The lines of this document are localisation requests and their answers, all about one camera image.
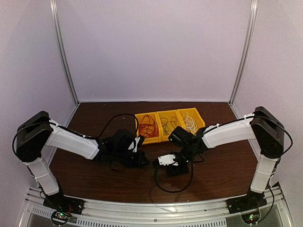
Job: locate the aluminium frame post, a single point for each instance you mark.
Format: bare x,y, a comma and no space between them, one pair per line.
252,18
62,52

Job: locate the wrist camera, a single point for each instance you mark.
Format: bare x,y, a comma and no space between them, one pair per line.
165,160
136,143

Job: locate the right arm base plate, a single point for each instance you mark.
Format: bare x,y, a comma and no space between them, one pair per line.
245,203

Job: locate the circuit board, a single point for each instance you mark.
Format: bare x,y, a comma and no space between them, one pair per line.
250,218
60,218

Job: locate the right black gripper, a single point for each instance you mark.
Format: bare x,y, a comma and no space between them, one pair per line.
178,170

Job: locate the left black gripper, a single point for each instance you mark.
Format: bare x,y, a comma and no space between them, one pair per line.
138,163

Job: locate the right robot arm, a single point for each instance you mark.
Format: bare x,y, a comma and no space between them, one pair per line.
259,125

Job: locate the right circuit board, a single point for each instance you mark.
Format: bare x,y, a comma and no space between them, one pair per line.
250,218

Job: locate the left aluminium frame post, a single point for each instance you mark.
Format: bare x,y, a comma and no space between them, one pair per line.
62,52

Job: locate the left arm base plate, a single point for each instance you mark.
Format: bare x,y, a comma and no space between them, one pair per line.
65,204

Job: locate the aluminium front rail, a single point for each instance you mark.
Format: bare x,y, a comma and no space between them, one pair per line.
95,213

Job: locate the right aluminium frame post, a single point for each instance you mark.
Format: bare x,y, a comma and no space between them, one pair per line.
252,18

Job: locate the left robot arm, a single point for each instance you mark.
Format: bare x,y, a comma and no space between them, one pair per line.
40,131

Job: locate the left circuit board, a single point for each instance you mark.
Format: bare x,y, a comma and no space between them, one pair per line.
60,218

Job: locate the yellow three-compartment bin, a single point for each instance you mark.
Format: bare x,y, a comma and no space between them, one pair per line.
157,126

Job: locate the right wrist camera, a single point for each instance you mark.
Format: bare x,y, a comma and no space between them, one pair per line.
165,160

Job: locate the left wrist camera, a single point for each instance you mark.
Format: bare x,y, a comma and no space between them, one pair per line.
136,143

